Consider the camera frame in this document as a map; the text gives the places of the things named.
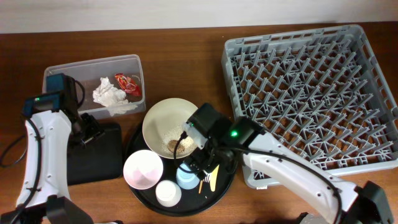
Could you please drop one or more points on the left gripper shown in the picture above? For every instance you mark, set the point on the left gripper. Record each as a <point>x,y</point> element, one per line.
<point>93,129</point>

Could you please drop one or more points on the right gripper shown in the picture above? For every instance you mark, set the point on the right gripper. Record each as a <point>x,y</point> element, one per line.
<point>198,155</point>

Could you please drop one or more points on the white napkin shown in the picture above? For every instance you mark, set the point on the white napkin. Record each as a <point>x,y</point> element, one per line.
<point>107,95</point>

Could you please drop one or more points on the light blue cup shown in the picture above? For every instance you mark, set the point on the light blue cup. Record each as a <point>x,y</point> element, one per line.
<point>186,180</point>

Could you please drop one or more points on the red snack wrapper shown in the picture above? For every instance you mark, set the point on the red snack wrapper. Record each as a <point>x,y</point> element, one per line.
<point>128,85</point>

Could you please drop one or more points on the white cup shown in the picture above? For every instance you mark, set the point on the white cup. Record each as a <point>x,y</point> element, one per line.
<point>168,193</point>

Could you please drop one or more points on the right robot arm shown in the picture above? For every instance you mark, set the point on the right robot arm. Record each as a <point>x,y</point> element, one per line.
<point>336,200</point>

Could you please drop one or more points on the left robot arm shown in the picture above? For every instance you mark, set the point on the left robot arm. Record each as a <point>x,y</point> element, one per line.
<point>63,147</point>

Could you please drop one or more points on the clear plastic waste bin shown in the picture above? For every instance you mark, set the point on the clear plastic waste bin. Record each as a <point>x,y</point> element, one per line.
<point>89,72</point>

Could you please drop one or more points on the grey dishwasher rack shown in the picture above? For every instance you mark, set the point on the grey dishwasher rack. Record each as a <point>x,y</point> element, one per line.
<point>320,92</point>

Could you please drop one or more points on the rice food scraps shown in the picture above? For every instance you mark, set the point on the rice food scraps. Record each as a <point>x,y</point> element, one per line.
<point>170,139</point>

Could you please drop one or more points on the black rectangular tray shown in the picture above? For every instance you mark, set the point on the black rectangular tray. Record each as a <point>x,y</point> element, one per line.
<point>101,159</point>

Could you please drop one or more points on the large cream bowl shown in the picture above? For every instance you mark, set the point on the large cream bowl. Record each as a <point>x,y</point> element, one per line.
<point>162,117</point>

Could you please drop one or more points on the yellow plastic knife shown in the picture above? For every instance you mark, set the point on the yellow plastic knife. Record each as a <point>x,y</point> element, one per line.
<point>213,178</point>

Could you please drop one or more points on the white plastic fork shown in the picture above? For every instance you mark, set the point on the white plastic fork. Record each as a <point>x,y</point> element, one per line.
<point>207,178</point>

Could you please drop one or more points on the wooden chopstick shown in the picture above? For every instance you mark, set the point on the wooden chopstick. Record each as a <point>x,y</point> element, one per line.
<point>200,187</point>

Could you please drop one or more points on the round black serving tray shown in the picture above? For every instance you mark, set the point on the round black serving tray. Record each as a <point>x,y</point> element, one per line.
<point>191,201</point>

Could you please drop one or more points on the small pink bowl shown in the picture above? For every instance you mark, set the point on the small pink bowl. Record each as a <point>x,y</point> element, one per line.
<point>143,169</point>

